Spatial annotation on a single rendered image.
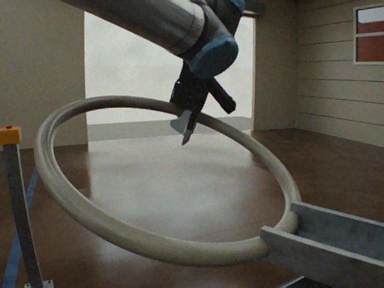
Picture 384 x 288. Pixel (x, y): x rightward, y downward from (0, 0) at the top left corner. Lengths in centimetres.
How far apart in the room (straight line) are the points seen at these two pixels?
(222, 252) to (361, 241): 23
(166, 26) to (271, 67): 817
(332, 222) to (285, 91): 847
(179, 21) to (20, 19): 644
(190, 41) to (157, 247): 29
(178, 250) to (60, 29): 648
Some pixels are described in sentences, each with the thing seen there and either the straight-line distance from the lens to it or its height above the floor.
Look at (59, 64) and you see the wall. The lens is 661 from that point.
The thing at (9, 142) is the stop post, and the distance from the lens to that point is 169.
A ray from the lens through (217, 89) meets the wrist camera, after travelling 70.
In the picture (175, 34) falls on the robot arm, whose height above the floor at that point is 136.
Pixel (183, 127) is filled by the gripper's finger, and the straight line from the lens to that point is 72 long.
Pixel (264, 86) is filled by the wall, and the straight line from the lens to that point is 839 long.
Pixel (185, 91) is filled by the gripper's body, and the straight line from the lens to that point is 70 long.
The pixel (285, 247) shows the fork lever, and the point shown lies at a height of 109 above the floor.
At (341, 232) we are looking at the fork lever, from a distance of 49.
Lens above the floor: 129
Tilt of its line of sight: 12 degrees down
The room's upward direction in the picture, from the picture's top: straight up
